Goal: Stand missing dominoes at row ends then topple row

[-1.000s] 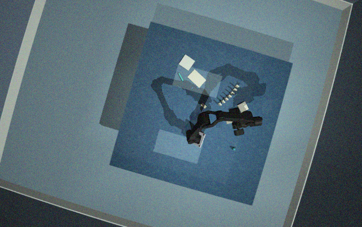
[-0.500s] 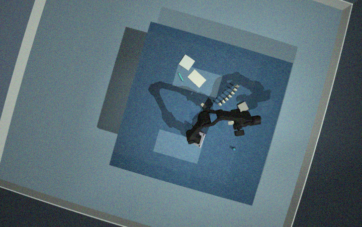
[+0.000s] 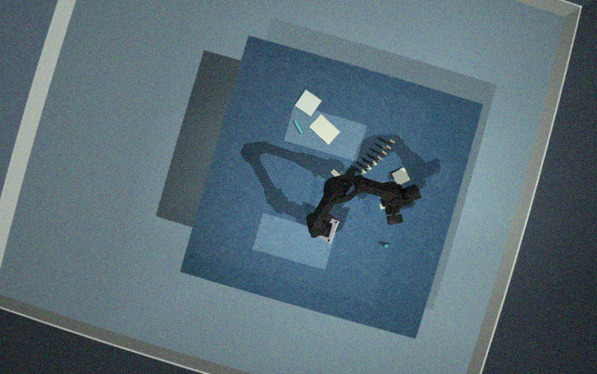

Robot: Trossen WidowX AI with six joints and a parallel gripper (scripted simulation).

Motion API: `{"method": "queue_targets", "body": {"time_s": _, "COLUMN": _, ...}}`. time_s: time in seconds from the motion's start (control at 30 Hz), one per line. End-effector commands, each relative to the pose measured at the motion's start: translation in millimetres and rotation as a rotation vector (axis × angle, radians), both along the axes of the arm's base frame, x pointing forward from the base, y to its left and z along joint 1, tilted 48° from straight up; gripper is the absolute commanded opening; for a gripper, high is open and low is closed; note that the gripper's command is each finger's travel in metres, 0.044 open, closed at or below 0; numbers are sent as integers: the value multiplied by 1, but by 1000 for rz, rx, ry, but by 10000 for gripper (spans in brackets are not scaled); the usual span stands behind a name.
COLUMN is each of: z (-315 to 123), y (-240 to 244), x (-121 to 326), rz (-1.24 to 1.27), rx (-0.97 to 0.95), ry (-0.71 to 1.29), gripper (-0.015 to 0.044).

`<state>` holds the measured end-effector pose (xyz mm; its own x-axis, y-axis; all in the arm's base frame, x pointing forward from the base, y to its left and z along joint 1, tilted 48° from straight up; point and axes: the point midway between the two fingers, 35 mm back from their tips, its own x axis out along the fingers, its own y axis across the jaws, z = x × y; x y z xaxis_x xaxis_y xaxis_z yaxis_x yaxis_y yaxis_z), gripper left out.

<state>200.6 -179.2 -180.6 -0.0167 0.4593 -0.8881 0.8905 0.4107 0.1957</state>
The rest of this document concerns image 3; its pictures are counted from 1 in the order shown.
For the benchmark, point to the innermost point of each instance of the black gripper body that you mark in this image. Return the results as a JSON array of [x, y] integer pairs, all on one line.
[[393, 219]]

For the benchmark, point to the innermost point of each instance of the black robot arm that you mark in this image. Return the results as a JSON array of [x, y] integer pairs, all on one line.
[[333, 193]]

